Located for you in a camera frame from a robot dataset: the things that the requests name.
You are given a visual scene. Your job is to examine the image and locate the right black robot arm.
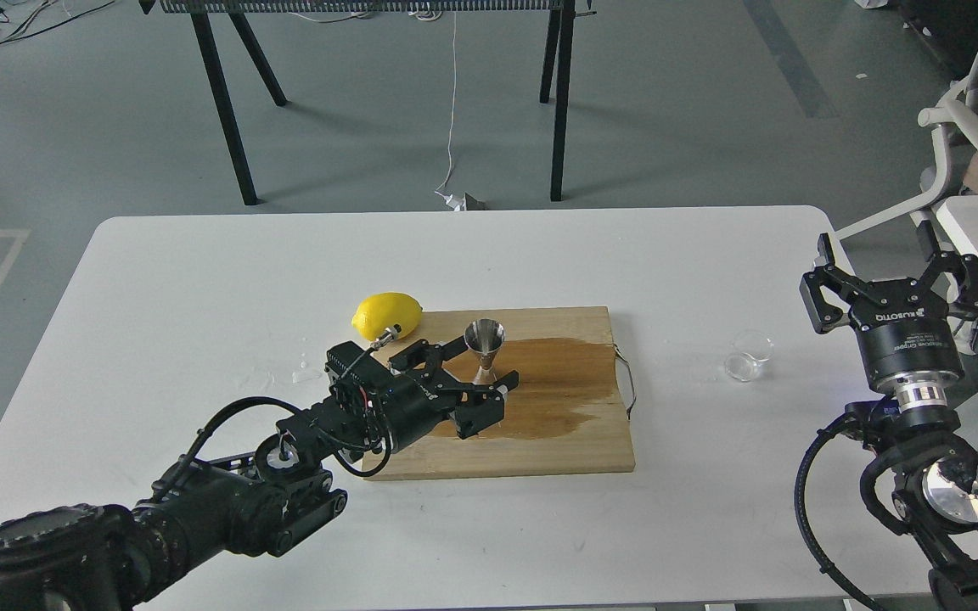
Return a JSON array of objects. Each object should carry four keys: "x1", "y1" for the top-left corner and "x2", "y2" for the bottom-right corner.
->
[{"x1": 793, "y1": 221, "x2": 978, "y2": 610}]

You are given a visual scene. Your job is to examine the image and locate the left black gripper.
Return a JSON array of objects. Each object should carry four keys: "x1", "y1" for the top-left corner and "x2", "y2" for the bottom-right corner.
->
[{"x1": 323, "y1": 336, "x2": 520, "y2": 459}]

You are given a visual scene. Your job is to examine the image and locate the wooden cutting board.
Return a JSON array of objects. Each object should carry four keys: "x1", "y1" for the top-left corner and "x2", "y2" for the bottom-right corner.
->
[{"x1": 377, "y1": 305, "x2": 636, "y2": 482}]

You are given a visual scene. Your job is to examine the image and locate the steel double jigger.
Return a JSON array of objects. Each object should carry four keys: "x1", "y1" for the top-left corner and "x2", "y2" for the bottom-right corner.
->
[{"x1": 464, "y1": 318, "x2": 506, "y2": 385}]

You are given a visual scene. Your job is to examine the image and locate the yellow lemon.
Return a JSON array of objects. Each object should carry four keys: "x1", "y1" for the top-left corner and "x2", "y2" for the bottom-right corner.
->
[{"x1": 351, "y1": 293, "x2": 423, "y2": 340}]

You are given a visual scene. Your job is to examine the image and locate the black metal table frame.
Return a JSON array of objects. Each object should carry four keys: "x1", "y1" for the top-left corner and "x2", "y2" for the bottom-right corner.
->
[{"x1": 139, "y1": 1, "x2": 594, "y2": 206}]

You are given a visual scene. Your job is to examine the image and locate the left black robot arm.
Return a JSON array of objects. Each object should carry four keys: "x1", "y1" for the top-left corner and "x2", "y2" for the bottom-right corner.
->
[{"x1": 0, "y1": 332, "x2": 520, "y2": 610}]

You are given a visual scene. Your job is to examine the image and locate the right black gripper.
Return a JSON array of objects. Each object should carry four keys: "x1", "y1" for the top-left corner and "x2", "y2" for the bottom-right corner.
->
[{"x1": 800, "y1": 220, "x2": 978, "y2": 394}]

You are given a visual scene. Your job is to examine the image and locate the white hanging cable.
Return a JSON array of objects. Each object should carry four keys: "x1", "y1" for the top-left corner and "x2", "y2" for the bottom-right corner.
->
[{"x1": 433, "y1": 10, "x2": 485, "y2": 212}]

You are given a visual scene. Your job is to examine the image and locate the small clear glass cup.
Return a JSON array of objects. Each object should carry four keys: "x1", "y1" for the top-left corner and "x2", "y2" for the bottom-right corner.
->
[{"x1": 722, "y1": 329, "x2": 775, "y2": 383}]

